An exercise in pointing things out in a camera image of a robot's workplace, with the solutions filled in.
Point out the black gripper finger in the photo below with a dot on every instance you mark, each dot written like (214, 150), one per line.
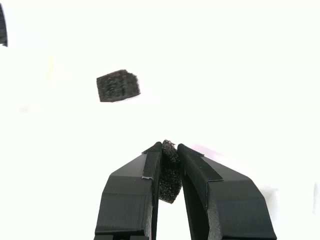
(237, 205)
(125, 200)

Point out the black foam cube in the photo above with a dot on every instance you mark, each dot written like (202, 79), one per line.
(3, 25)
(170, 180)
(117, 86)

